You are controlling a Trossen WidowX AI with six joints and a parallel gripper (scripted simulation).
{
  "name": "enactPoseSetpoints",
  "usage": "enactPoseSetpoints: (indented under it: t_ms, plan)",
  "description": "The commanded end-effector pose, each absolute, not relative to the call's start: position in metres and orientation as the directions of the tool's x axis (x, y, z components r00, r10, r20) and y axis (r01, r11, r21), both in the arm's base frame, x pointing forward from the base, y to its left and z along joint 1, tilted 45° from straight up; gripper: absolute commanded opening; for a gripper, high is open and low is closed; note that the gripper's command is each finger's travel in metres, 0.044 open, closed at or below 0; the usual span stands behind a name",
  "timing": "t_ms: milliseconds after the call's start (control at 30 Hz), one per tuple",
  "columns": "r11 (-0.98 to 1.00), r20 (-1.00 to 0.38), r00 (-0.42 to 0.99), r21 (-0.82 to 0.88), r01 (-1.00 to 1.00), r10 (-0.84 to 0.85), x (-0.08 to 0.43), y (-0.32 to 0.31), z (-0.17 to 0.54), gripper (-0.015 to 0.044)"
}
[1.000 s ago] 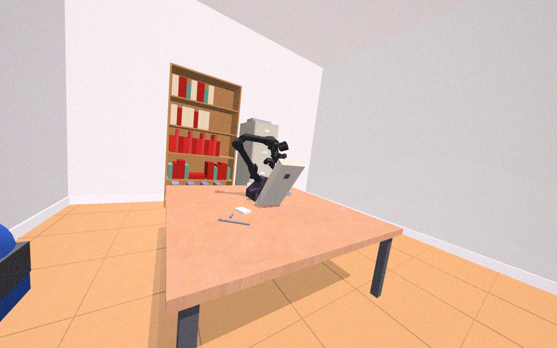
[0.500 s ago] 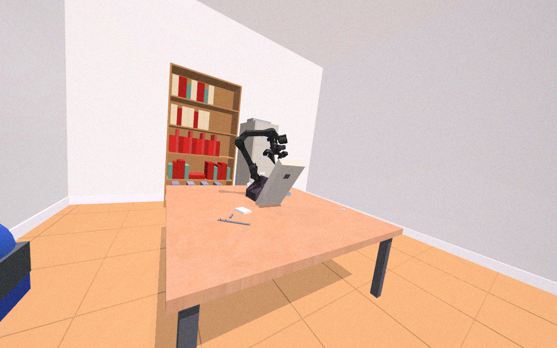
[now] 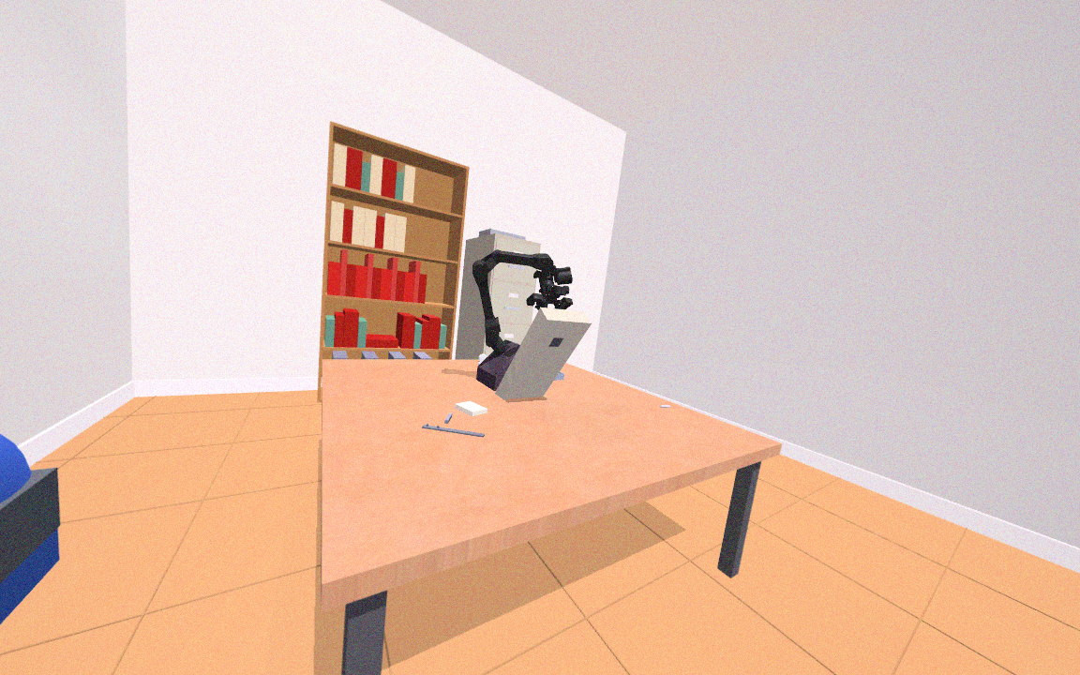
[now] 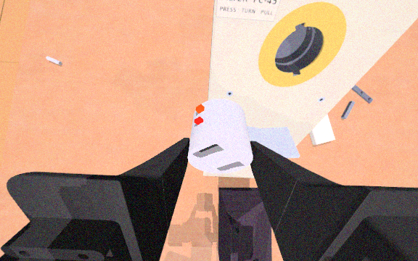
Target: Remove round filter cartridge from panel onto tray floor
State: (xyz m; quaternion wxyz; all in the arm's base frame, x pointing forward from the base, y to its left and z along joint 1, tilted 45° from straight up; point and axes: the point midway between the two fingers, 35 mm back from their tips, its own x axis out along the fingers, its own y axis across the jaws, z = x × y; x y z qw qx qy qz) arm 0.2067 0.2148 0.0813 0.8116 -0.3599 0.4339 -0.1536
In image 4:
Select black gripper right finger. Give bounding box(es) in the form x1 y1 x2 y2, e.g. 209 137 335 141
250 141 418 261

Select grey flat bar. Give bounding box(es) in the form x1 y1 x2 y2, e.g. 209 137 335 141
341 100 355 119
352 85 373 103

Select beige service panel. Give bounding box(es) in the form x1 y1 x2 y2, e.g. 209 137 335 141
208 0 418 146

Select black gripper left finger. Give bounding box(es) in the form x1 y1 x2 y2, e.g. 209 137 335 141
7 138 190 261

